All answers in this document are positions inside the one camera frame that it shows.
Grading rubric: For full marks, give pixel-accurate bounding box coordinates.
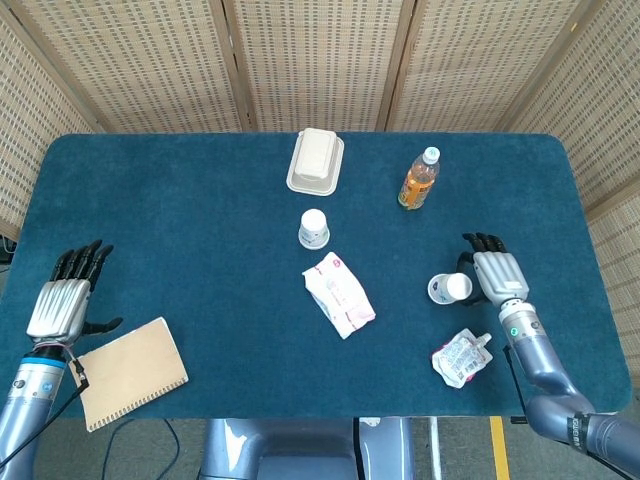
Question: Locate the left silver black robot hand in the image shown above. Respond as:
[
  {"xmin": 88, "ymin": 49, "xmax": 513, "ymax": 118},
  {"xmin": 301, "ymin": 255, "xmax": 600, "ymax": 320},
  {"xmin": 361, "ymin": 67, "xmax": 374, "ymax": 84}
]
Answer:
[{"xmin": 25, "ymin": 239, "xmax": 124, "ymax": 351}]

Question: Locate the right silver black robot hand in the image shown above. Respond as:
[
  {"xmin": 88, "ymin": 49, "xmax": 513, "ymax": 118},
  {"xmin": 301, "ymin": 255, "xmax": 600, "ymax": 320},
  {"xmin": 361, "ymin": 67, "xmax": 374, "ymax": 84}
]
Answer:
[{"xmin": 455, "ymin": 231, "xmax": 531, "ymax": 307}]

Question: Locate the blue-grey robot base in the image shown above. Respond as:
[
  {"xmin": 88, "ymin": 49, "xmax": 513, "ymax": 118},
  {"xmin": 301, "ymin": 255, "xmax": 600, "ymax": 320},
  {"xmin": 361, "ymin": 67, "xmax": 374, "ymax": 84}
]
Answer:
[{"xmin": 198, "ymin": 417, "xmax": 415, "ymax": 480}]

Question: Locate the white spouted drink pouch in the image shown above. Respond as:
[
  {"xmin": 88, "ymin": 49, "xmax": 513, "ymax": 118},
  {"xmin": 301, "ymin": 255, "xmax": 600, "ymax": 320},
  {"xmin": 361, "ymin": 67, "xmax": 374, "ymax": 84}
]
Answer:
[{"xmin": 431, "ymin": 327, "xmax": 494, "ymax": 389}]

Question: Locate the brown spiral notebook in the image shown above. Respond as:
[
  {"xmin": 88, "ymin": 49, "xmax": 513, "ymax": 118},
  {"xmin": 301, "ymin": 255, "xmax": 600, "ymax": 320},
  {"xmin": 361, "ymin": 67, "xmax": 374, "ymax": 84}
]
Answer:
[{"xmin": 74, "ymin": 316, "xmax": 190, "ymax": 434}]

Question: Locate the orange drink bottle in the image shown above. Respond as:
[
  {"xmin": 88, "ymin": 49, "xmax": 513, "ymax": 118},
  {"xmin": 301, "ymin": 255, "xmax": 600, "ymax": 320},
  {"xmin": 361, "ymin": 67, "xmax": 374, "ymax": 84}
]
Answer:
[{"xmin": 397, "ymin": 146, "xmax": 442, "ymax": 212}]

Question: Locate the blue felt table cloth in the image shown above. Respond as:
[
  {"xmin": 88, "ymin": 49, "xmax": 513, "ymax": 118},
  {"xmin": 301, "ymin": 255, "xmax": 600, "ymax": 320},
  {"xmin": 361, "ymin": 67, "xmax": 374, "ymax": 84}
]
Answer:
[{"xmin": 0, "ymin": 131, "xmax": 632, "ymax": 420}]

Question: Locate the white pink tissue pack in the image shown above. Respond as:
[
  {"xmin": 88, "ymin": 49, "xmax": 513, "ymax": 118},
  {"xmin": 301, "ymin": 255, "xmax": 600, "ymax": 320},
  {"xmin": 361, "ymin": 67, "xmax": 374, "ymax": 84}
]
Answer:
[{"xmin": 301, "ymin": 251, "xmax": 377, "ymax": 341}]

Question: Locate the bamboo screen panel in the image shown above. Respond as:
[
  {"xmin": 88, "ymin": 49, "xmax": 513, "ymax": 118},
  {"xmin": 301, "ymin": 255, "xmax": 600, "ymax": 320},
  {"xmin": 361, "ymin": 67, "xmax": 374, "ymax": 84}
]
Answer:
[
  {"xmin": 504, "ymin": 0, "xmax": 640, "ymax": 401},
  {"xmin": 0, "ymin": 9, "xmax": 104, "ymax": 241},
  {"xmin": 387, "ymin": 0, "xmax": 596, "ymax": 133},
  {"xmin": 9, "ymin": 0, "xmax": 251, "ymax": 134},
  {"xmin": 222, "ymin": 0, "xmax": 416, "ymax": 132}
]

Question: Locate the white table leg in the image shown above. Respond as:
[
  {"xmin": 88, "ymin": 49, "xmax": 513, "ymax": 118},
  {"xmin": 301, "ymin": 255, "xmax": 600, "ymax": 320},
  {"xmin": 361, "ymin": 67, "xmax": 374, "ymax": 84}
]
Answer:
[{"xmin": 427, "ymin": 417, "xmax": 444, "ymax": 480}]

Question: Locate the beige takeaway food box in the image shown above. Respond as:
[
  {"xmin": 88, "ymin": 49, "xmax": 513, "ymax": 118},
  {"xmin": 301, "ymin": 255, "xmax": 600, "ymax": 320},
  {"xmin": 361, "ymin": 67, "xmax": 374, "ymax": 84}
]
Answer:
[{"xmin": 285, "ymin": 127, "xmax": 346, "ymax": 197}]

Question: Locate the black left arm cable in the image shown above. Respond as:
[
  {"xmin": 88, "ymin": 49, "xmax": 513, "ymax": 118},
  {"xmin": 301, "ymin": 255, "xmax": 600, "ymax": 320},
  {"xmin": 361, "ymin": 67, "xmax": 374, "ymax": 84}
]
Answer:
[{"xmin": 0, "ymin": 344, "xmax": 89, "ymax": 466}]

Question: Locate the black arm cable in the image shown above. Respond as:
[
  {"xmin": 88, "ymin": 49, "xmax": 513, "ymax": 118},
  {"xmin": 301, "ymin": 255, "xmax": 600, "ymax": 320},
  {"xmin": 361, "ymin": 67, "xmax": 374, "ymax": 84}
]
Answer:
[
  {"xmin": 0, "ymin": 344, "xmax": 89, "ymax": 466},
  {"xmin": 502, "ymin": 344, "xmax": 640, "ymax": 476}
]

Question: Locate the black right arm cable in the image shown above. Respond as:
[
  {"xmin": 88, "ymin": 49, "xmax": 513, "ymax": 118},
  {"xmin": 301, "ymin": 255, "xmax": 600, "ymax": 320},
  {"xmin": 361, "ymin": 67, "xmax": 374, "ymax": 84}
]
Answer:
[{"xmin": 502, "ymin": 344, "xmax": 640, "ymax": 476}]

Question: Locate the blue floor cable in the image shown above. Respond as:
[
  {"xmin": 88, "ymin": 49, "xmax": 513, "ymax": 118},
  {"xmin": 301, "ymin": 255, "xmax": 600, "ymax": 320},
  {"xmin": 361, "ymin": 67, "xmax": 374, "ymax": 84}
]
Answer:
[{"xmin": 99, "ymin": 418, "xmax": 181, "ymax": 480}]

